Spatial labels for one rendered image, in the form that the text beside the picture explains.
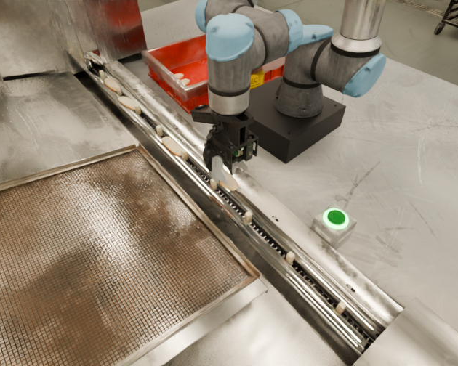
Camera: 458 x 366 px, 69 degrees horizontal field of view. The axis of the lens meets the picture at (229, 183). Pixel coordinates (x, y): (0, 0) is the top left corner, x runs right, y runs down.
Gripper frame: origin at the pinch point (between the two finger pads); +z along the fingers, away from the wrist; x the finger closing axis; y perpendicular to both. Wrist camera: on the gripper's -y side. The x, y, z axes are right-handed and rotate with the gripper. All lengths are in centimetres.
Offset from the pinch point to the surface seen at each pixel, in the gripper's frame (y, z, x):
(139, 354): 23.1, -0.5, -34.4
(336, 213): 23.4, 3.2, 14.1
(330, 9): -203, 94, 314
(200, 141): -20.3, 7.8, 7.3
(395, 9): -155, 94, 373
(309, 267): 27.1, 8.8, 2.4
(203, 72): -57, 12, 35
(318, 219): 21.4, 4.3, 10.3
